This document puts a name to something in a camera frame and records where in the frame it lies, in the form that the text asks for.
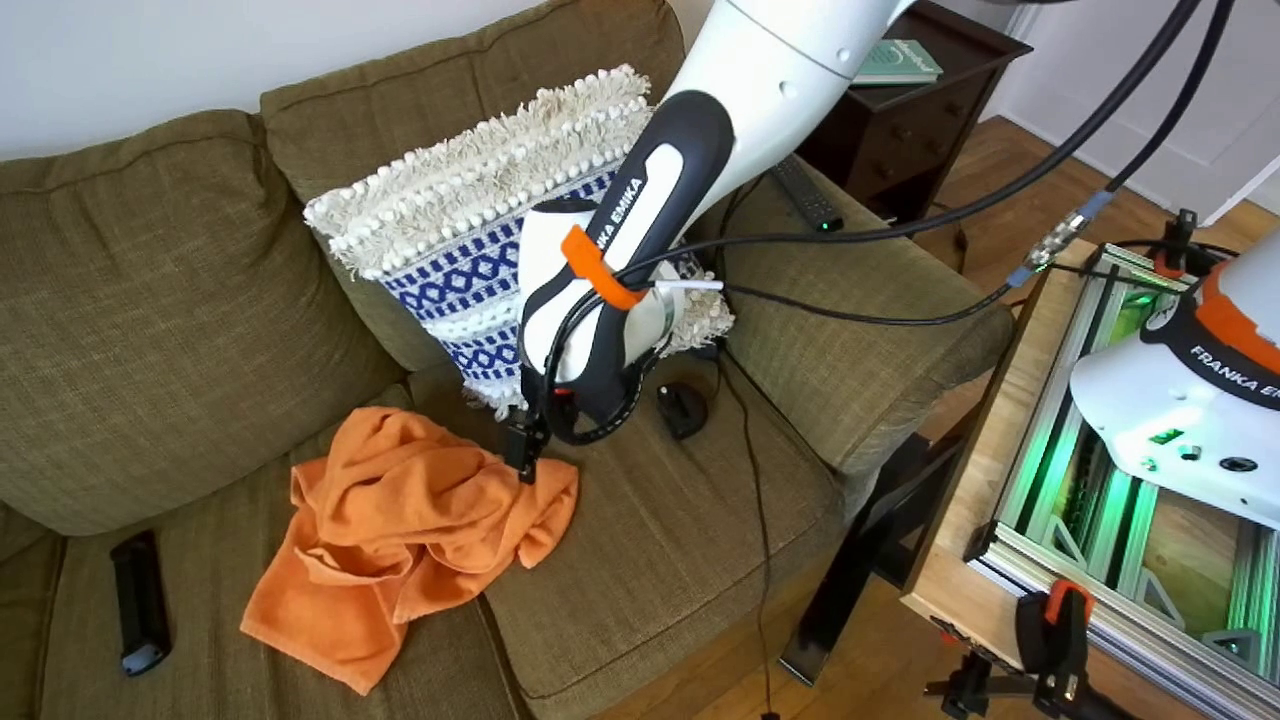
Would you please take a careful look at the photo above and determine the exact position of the narrow olive sofa back cushion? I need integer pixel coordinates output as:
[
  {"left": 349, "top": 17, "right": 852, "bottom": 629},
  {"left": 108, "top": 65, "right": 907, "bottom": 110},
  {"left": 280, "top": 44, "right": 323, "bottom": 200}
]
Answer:
[{"left": 258, "top": 0, "right": 688, "bottom": 392}]

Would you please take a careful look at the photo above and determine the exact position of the orange velcro strap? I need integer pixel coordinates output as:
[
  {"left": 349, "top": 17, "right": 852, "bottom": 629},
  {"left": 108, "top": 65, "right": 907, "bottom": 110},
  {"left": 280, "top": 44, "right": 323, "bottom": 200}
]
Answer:
[{"left": 555, "top": 222, "right": 648, "bottom": 315}]

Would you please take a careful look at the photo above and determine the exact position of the long black remote control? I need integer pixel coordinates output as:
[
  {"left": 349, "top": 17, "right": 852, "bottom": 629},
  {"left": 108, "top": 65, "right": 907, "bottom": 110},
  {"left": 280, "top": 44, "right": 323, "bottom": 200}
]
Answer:
[{"left": 771, "top": 154, "right": 847, "bottom": 241}]

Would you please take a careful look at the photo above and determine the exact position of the olive green fabric sofa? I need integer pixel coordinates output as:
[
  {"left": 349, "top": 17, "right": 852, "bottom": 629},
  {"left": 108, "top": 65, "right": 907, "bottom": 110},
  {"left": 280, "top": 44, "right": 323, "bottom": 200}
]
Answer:
[{"left": 0, "top": 0, "right": 1020, "bottom": 720}]

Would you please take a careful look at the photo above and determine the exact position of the olive sofa seat cushion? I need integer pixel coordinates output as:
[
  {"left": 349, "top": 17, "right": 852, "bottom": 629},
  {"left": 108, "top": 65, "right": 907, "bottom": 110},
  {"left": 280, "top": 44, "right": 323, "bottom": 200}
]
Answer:
[
  {"left": 404, "top": 354, "right": 852, "bottom": 720},
  {"left": 0, "top": 386, "right": 528, "bottom": 720}
]

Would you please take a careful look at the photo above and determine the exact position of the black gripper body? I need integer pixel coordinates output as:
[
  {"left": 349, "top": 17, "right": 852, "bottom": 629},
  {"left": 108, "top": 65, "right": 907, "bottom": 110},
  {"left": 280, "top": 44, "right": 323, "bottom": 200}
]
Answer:
[{"left": 495, "top": 392, "right": 566, "bottom": 463}]

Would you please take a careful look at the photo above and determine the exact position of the wide olive sofa back cushion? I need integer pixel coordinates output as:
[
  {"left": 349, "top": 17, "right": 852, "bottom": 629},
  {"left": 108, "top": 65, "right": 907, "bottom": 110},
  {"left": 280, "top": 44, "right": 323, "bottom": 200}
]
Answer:
[{"left": 0, "top": 107, "right": 410, "bottom": 540}]

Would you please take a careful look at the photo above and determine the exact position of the black clamp handle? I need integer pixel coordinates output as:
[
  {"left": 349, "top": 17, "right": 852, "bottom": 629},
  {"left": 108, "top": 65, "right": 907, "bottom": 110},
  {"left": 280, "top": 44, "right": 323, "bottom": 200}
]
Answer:
[{"left": 924, "top": 649, "right": 999, "bottom": 720}]

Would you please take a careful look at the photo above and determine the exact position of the dark wooden side table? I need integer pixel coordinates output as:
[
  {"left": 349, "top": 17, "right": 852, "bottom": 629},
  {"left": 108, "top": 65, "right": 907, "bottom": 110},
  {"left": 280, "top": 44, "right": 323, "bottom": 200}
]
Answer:
[{"left": 797, "top": 0, "right": 1037, "bottom": 231}]

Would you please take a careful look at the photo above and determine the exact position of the black metal cart leg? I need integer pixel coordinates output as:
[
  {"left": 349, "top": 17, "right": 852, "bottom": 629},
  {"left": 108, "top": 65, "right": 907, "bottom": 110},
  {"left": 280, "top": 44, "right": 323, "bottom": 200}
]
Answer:
[{"left": 777, "top": 431, "right": 967, "bottom": 686}]

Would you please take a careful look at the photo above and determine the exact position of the black cable with silver connector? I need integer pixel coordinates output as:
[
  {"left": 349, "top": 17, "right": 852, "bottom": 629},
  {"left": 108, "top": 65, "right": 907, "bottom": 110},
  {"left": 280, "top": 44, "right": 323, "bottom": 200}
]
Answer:
[{"left": 718, "top": 0, "right": 1240, "bottom": 332}]

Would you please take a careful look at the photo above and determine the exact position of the black and orange clamp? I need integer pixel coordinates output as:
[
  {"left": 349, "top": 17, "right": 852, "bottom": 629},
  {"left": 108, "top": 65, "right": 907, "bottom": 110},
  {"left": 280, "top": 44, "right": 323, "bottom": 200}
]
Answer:
[{"left": 1011, "top": 575, "right": 1101, "bottom": 720}]

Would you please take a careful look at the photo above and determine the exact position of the black remote with grey end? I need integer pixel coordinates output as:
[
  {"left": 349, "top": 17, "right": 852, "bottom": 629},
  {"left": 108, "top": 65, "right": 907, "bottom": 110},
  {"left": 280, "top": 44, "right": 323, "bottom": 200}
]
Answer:
[{"left": 108, "top": 528, "right": 177, "bottom": 678}]

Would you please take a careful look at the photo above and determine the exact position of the orange towel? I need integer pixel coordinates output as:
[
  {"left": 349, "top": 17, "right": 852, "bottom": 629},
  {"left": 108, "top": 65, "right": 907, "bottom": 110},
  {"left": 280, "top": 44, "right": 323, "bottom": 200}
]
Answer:
[{"left": 238, "top": 404, "right": 583, "bottom": 699}]

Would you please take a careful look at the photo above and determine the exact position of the thick black robot hose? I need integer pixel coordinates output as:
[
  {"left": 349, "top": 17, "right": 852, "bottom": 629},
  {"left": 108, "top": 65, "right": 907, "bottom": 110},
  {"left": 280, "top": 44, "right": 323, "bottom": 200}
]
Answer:
[{"left": 665, "top": 0, "right": 1211, "bottom": 260}]

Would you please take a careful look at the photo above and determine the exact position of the thin black power cable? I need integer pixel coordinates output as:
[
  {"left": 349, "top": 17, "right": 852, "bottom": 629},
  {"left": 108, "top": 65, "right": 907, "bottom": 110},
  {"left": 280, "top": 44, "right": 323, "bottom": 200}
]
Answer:
[{"left": 707, "top": 335, "right": 783, "bottom": 720}]

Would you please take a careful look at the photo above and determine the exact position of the small black rounded device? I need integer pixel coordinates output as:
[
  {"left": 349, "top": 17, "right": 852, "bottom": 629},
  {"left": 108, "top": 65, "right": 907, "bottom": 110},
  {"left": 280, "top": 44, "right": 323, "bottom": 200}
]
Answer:
[{"left": 651, "top": 375, "right": 718, "bottom": 445}]

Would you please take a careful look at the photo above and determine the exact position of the wooden robot cart board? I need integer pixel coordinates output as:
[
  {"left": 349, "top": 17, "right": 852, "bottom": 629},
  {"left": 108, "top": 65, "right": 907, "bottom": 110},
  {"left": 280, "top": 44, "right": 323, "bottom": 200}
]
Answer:
[{"left": 901, "top": 231, "right": 1280, "bottom": 720}]

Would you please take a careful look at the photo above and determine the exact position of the white and blue throw pillow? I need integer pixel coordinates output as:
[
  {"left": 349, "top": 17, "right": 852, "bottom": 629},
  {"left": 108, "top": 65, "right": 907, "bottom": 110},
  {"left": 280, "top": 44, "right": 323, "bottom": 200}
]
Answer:
[{"left": 302, "top": 61, "right": 739, "bottom": 419}]

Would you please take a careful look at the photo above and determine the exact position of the green book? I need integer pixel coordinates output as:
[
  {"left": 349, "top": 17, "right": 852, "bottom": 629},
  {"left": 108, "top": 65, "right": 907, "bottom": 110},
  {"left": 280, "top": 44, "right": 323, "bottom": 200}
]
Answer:
[{"left": 852, "top": 34, "right": 949, "bottom": 89}]

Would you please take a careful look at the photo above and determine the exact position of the small black clamp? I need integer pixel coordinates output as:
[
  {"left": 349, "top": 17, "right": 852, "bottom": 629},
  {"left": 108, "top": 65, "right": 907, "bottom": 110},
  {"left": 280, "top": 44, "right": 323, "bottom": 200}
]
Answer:
[{"left": 1113, "top": 209, "right": 1240, "bottom": 282}]

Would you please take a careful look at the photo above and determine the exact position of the aluminium profile frame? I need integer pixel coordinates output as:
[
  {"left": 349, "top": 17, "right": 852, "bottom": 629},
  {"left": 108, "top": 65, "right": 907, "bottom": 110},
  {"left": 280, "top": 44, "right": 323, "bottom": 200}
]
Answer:
[{"left": 965, "top": 244, "right": 1280, "bottom": 710}]

